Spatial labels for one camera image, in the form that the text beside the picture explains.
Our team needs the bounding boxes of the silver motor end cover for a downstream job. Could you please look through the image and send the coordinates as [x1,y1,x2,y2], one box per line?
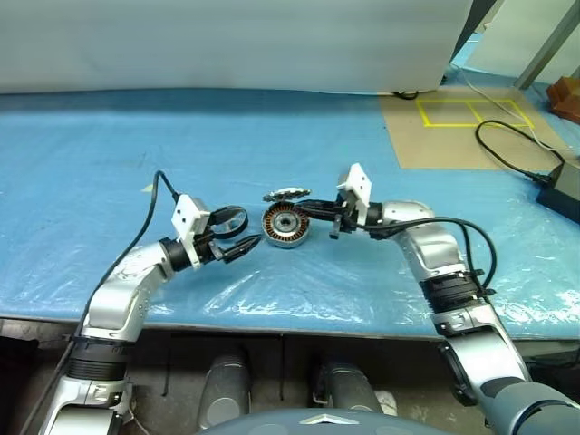
[261,186,314,206]

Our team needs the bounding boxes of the black ring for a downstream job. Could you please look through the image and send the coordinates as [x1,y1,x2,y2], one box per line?
[208,205,250,240]

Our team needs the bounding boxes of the black power adapter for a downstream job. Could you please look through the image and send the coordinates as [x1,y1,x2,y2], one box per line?
[536,160,580,217]

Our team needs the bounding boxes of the brown cardboard sheet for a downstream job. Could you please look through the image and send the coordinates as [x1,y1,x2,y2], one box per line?
[377,85,580,172]

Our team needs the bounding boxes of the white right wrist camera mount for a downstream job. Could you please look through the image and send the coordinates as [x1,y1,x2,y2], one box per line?
[334,162,373,223]

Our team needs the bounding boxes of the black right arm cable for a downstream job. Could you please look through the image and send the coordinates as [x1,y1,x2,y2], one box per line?
[367,216,498,300]

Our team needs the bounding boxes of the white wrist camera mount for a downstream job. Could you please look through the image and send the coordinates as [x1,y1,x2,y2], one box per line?
[170,193,212,270]
[334,162,373,223]

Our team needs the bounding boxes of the grey robot torso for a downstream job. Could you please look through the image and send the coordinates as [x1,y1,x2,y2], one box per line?
[192,407,454,435]

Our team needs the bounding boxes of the black power cable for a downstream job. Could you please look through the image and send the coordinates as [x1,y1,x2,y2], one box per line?
[474,119,567,185]

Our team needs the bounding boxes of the red-brown block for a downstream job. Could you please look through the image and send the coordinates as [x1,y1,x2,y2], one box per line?
[546,75,580,120]

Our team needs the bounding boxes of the small white panel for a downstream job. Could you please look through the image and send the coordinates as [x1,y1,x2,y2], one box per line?
[461,0,567,69]

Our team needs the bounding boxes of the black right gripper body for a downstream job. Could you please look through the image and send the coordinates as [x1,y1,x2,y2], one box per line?
[329,198,363,241]

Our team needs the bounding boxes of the silver motor stator housing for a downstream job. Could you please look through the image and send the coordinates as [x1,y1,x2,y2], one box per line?
[261,202,313,249]

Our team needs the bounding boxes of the grey metal post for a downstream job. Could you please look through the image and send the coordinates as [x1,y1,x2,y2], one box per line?
[514,0,580,91]

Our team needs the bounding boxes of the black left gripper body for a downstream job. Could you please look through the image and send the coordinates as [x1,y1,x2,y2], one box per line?
[196,227,228,267]

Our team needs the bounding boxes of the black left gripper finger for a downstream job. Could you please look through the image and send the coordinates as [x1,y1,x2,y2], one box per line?
[211,211,240,236]
[223,235,264,265]

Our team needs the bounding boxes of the grey rounded robot leg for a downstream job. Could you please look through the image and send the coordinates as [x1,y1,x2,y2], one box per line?
[198,354,252,430]
[310,361,384,413]

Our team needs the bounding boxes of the yellow tape squares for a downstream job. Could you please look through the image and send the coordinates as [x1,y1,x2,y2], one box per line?
[416,98,536,128]

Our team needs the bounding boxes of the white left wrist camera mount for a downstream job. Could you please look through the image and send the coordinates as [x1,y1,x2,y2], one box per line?
[170,193,212,270]

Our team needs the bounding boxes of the large white backdrop board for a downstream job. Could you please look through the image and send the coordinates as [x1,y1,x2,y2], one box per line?
[0,0,475,96]

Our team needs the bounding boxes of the thin white cable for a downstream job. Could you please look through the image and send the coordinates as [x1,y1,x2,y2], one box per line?
[452,63,580,160]

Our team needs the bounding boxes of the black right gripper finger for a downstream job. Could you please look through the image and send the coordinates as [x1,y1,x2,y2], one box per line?
[297,208,340,221]
[297,199,340,211]

